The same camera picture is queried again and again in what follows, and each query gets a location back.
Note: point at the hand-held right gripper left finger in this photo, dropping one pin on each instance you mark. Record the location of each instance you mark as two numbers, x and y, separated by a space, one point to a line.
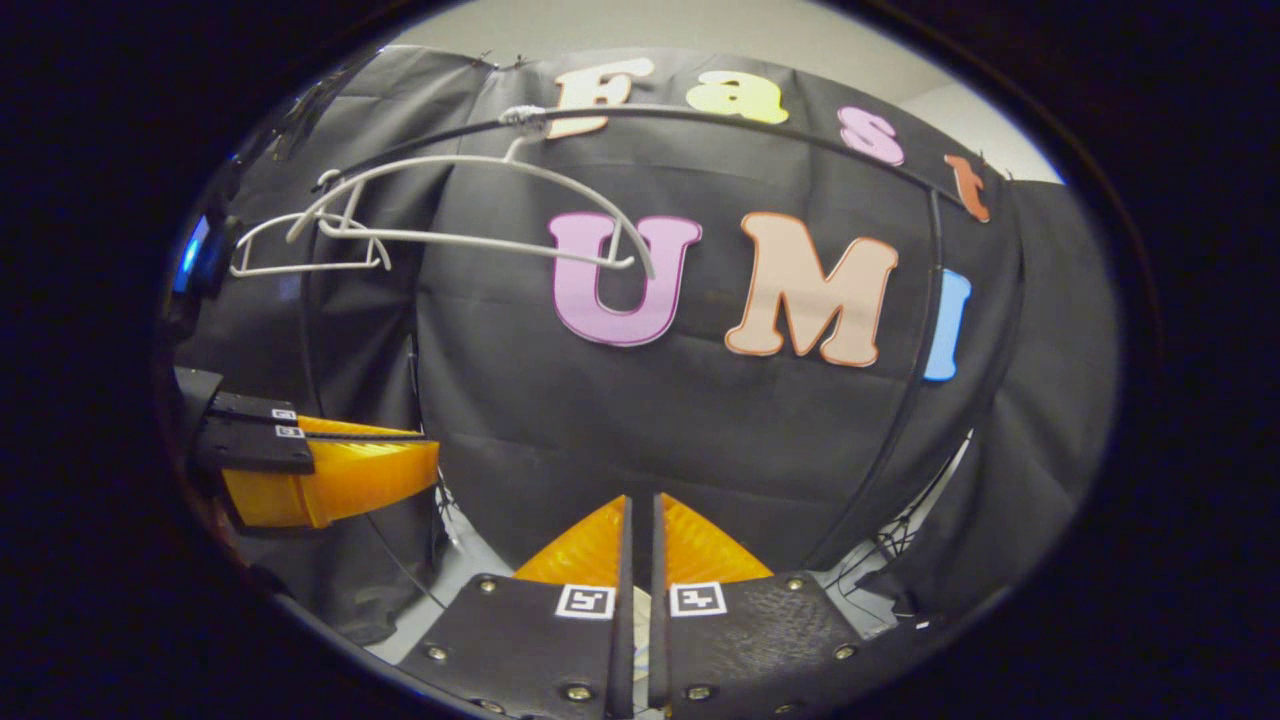
530 660

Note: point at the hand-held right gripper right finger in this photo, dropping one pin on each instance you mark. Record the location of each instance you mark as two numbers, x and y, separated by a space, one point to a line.
760 650

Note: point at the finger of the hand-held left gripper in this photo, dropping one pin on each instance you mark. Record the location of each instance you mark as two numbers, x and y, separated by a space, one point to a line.
250 408
250 450

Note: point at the small white clothes hanger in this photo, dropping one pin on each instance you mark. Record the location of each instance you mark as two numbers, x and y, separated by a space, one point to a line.
300 268

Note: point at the large white clothes hanger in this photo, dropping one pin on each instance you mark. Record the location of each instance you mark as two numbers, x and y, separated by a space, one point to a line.
450 238

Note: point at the black clothes rack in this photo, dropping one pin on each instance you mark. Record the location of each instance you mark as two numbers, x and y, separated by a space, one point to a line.
936 240

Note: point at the black folding stand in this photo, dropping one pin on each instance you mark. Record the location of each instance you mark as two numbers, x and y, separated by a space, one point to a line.
885 545

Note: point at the black backdrop cloth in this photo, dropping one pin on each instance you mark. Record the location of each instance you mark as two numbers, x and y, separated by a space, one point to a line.
600 420

